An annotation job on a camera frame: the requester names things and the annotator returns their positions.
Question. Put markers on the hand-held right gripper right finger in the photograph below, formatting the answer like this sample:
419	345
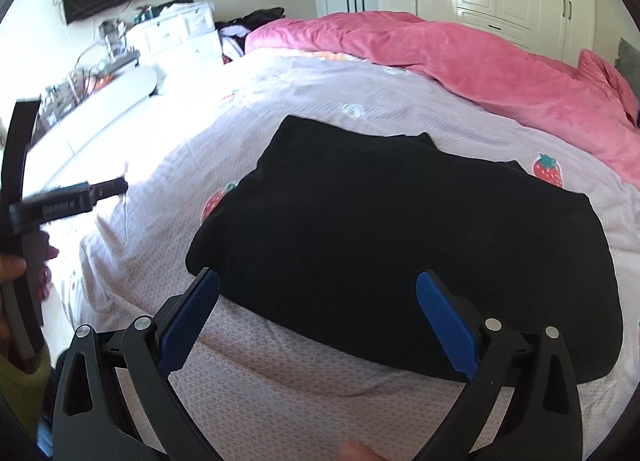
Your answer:
447	321

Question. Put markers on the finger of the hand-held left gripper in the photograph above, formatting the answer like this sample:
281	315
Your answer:
107	187

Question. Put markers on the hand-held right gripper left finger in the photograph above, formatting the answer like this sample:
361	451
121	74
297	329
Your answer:
192	311

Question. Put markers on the black garment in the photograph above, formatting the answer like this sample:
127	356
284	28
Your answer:
400	221

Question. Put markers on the pile of clothes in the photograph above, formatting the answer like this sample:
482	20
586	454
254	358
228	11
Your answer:
245	28

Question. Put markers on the person's left hand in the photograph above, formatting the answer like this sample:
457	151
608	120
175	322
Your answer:
12	273

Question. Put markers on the person's right hand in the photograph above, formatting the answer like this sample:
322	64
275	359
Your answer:
360	453

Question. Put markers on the white dresser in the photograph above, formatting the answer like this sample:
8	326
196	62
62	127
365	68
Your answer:
100	106

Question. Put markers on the clutter of small dresser things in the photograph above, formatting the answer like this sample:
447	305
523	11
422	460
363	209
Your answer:
100	71

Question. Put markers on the white plastic drawer unit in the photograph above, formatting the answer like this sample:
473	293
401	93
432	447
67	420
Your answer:
175	41

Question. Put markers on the printed bed sheet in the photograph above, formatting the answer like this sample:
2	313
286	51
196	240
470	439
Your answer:
310	91

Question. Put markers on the pink blanket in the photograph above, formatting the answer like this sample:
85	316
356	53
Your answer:
450	51

